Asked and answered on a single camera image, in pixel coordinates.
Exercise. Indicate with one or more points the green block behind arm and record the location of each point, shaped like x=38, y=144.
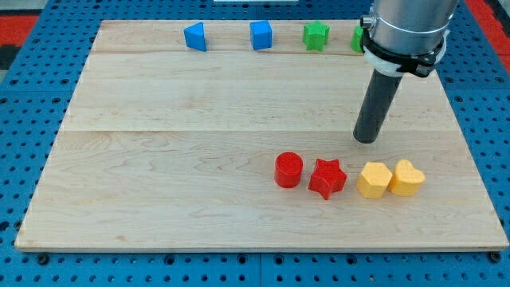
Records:
x=357, y=39

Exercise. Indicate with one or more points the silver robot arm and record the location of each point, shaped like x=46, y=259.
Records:
x=408, y=27

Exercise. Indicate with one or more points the wooden board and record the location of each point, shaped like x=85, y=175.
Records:
x=164, y=149

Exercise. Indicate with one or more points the red cylinder block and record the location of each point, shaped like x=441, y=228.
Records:
x=288, y=169

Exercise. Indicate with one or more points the red star block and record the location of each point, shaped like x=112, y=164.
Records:
x=327, y=178

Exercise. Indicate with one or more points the blue cube block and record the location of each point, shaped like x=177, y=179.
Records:
x=261, y=35

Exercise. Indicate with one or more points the green star block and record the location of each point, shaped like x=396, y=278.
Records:
x=315, y=35

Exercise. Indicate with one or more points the yellow hexagon block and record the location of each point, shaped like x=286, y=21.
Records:
x=373, y=180

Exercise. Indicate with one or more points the blue triangle block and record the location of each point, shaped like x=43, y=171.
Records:
x=195, y=37

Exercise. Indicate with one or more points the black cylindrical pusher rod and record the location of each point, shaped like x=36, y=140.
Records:
x=376, y=103

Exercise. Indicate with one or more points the yellow heart block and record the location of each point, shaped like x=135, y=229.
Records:
x=406, y=179

